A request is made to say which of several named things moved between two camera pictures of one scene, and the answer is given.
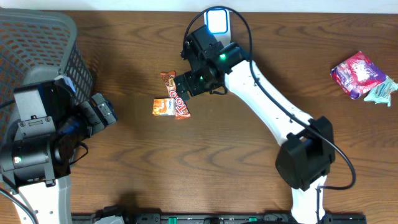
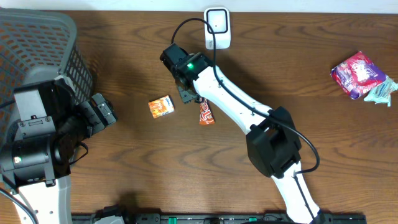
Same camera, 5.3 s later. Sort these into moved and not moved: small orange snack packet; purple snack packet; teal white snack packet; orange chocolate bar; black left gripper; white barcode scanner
Moved: small orange snack packet; orange chocolate bar
Not moved: purple snack packet; white barcode scanner; black left gripper; teal white snack packet
